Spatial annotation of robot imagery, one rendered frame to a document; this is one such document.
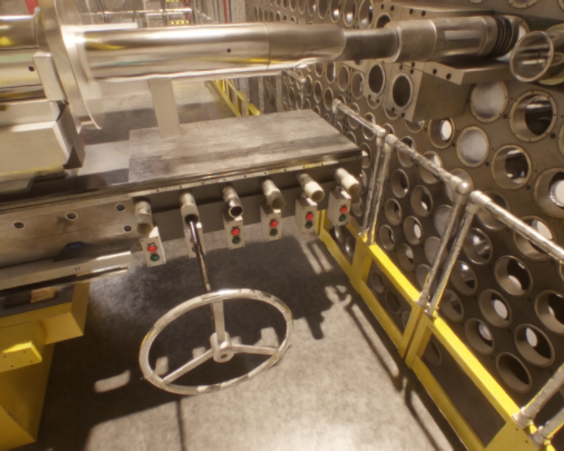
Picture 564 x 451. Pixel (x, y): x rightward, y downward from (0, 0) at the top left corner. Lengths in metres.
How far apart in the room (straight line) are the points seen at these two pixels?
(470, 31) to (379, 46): 0.47
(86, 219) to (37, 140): 0.36
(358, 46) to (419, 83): 0.62
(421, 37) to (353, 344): 1.52
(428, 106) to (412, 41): 0.59
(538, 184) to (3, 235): 2.44
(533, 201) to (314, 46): 1.48
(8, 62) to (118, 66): 0.25
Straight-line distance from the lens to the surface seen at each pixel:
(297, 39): 1.20
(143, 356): 0.90
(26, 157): 1.43
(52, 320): 1.60
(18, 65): 1.13
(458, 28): 1.97
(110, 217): 1.57
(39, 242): 1.67
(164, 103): 1.44
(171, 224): 1.55
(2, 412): 1.84
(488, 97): 2.54
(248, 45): 1.15
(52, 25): 1.02
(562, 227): 2.19
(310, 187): 1.46
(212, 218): 1.56
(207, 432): 1.79
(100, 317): 2.32
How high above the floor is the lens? 1.63
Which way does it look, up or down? 37 degrees down
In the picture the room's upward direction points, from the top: straight up
